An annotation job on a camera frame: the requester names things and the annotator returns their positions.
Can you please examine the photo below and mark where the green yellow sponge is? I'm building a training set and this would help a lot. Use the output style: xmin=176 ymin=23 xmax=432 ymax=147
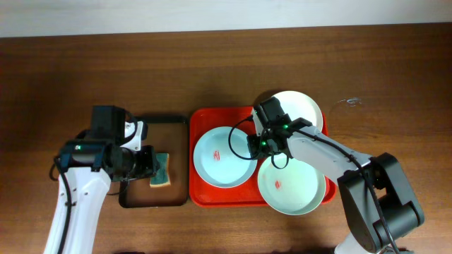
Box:
xmin=150 ymin=153 xmax=171 ymax=188

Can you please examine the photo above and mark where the light blue plate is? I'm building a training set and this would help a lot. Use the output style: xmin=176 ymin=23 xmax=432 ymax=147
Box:
xmin=193 ymin=126 xmax=257 ymax=188

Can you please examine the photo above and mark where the pale green plate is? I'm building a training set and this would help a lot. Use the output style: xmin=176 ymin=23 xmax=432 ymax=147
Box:
xmin=258 ymin=155 xmax=326 ymax=215

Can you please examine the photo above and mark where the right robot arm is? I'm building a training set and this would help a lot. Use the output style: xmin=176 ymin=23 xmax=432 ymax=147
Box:
xmin=246 ymin=115 xmax=424 ymax=254

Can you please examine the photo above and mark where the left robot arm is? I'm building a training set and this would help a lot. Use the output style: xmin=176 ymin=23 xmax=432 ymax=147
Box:
xmin=44 ymin=106 xmax=160 ymax=254

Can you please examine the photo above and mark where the black rectangular tray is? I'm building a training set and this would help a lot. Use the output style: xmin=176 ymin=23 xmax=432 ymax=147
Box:
xmin=119 ymin=114 xmax=189 ymax=208

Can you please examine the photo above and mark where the red plastic tray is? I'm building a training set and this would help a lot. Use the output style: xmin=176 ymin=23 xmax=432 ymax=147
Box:
xmin=189 ymin=107 xmax=337 ymax=208

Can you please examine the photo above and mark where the white plate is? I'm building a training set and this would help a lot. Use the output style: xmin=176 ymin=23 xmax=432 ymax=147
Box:
xmin=274 ymin=91 xmax=323 ymax=131

